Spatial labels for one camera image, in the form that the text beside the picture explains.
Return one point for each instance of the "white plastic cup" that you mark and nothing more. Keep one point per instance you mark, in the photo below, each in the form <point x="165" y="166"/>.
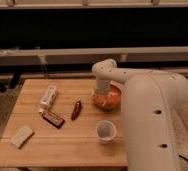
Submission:
<point x="105" y="131"/>

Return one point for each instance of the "beige sponge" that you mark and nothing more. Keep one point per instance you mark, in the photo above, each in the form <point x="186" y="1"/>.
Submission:
<point x="21" y="136"/>

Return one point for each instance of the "white plastic bottle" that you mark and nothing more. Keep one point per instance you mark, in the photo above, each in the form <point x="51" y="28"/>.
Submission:
<point x="48" y="98"/>

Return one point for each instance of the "red chili pepper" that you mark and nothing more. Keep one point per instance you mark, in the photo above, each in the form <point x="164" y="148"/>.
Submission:
<point x="77" y="109"/>

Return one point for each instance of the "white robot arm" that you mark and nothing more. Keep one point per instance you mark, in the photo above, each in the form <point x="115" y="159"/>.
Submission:
<point x="147" y="101"/>

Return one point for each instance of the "wooden table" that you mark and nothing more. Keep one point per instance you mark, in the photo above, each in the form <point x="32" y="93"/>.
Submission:
<point x="75" y="144"/>

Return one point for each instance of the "dark chocolate bar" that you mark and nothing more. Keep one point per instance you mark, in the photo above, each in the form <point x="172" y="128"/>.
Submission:
<point x="54" y="119"/>

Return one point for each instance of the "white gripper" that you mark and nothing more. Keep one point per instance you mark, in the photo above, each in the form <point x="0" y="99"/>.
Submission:
<point x="101" y="88"/>

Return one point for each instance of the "orange ceramic bowl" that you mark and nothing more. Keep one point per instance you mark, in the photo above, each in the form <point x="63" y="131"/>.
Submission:
<point x="110" y="101"/>

